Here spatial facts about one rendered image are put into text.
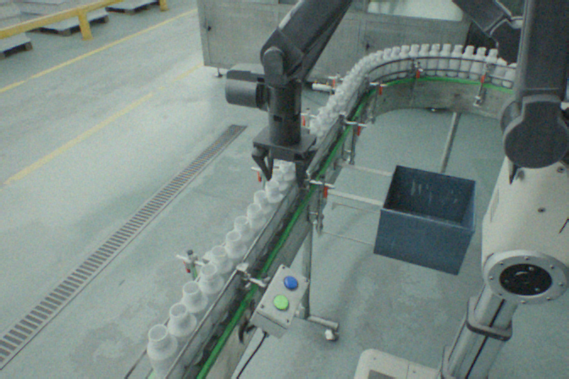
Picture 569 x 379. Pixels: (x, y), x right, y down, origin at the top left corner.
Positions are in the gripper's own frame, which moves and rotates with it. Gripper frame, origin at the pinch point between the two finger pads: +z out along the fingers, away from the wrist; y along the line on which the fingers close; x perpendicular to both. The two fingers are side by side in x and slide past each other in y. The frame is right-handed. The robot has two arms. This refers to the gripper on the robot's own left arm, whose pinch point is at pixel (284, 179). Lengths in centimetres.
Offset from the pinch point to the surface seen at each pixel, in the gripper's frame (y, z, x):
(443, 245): 36, 55, 56
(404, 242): 23, 58, 56
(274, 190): -14.0, 24.6, 26.2
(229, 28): -210, 78, 348
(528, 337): 93, 140, 101
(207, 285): -14.7, 26.3, -10.0
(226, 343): -10.0, 41.9, -12.8
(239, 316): -10.0, 40.4, -5.9
